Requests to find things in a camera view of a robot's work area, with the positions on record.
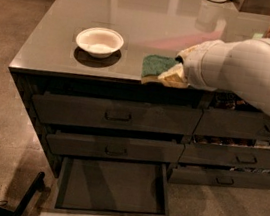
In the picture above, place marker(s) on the middle right grey drawer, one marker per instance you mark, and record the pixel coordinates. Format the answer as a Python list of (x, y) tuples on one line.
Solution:
[(226, 156)]

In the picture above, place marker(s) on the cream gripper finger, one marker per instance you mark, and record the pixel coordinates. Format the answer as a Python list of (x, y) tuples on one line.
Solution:
[(187, 55), (174, 77)]

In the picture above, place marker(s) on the bottom right grey drawer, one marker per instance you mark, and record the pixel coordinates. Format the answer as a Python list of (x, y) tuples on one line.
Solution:
[(223, 178)]

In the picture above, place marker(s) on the grey kitchen island cabinet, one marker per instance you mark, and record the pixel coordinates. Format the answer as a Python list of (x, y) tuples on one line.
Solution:
[(51, 62)]

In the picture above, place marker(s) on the top left grey drawer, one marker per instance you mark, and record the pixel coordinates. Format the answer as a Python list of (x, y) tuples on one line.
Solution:
[(114, 114)]

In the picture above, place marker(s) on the grey drawer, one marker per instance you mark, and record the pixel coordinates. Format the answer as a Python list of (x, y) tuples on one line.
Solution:
[(223, 178), (112, 147), (226, 156), (114, 114), (234, 124)]

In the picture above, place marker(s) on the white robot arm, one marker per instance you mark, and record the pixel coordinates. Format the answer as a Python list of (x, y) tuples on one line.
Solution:
[(240, 67)]

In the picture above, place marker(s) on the white paper bowl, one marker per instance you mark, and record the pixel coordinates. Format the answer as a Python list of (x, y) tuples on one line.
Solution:
[(99, 42)]

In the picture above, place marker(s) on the top right grey drawer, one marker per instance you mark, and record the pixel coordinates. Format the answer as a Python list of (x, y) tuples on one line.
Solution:
[(234, 124)]

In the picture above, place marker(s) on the open bottom left drawer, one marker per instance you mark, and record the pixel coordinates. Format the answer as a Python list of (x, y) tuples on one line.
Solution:
[(110, 188)]

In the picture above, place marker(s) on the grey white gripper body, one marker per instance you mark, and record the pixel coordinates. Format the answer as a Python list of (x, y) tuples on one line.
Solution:
[(217, 67)]

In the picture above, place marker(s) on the green yellow sponge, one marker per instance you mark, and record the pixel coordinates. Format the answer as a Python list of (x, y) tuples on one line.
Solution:
[(153, 65)]

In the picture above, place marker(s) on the middle left grey drawer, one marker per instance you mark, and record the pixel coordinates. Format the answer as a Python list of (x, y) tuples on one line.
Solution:
[(112, 147)]

